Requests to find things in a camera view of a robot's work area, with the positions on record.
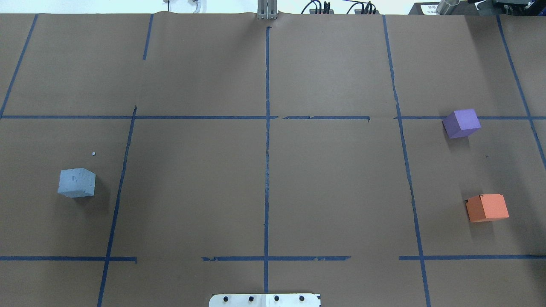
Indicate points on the light blue foam block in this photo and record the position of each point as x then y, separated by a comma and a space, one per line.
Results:
76, 182

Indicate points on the purple foam block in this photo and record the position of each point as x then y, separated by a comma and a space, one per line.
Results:
461, 123

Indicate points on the orange foam block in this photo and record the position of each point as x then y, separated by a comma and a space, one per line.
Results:
486, 208

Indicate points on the metal cup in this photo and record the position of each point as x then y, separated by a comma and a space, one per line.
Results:
446, 7

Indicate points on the aluminium frame post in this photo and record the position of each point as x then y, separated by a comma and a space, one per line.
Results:
267, 9

